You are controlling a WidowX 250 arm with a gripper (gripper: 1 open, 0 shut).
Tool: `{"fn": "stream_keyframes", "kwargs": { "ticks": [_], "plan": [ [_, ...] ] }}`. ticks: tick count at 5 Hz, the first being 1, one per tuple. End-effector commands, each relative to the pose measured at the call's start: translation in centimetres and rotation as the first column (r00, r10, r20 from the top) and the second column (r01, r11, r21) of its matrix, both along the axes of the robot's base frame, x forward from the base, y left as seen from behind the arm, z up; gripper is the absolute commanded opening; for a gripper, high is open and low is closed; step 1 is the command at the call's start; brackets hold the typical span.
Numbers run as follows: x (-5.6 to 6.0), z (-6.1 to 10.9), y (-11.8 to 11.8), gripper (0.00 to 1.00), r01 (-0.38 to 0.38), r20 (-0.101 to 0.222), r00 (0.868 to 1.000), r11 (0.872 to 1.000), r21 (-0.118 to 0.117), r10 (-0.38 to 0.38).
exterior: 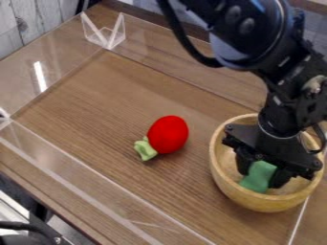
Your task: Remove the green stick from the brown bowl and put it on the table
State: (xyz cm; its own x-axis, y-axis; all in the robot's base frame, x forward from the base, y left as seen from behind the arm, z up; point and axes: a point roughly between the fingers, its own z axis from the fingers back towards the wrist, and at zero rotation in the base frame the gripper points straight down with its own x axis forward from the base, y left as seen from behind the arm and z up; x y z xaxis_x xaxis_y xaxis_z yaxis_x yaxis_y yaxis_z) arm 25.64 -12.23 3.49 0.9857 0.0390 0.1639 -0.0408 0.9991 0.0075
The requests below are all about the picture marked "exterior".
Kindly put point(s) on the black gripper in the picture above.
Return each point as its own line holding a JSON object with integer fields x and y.
{"x": 286, "y": 153}

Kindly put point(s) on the green rectangular block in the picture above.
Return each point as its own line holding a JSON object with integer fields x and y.
{"x": 256, "y": 180}

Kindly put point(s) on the brown wooden bowl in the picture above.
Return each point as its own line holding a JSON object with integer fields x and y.
{"x": 276, "y": 200}

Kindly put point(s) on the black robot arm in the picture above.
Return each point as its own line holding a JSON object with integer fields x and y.
{"x": 256, "y": 36}

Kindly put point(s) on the red plush strawberry toy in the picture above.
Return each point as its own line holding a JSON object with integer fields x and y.
{"x": 165, "y": 137}

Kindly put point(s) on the clear acrylic enclosure wall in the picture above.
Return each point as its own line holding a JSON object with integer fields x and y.
{"x": 81, "y": 103}

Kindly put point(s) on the black metal bracket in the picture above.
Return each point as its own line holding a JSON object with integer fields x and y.
{"x": 45, "y": 233}

